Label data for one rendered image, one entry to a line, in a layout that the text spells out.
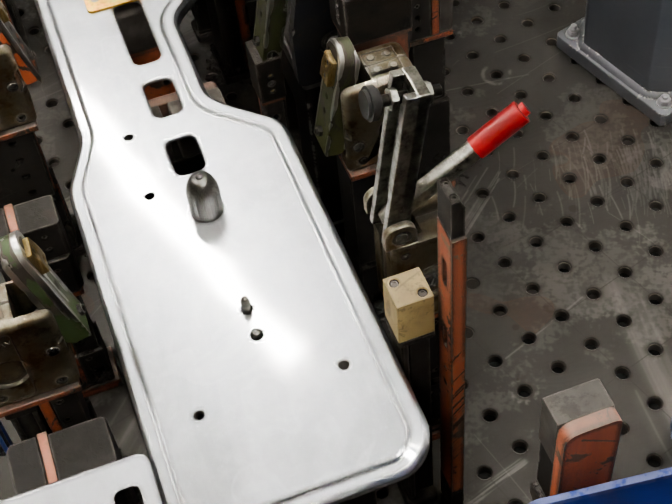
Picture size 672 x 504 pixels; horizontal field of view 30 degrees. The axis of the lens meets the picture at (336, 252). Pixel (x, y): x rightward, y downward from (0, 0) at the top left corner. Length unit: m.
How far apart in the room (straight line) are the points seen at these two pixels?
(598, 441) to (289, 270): 0.41
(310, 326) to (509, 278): 0.45
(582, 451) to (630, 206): 0.78
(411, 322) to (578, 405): 0.26
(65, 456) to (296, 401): 0.20
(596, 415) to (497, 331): 0.64
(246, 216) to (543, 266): 0.46
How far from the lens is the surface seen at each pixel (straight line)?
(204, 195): 1.16
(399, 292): 1.04
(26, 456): 1.11
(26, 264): 1.06
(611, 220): 1.57
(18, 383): 1.18
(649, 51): 1.64
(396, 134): 1.03
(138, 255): 1.18
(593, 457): 0.85
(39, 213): 1.25
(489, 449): 1.38
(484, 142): 1.06
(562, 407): 0.83
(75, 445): 1.10
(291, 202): 1.19
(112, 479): 1.05
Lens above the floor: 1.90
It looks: 52 degrees down
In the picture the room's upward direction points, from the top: 7 degrees counter-clockwise
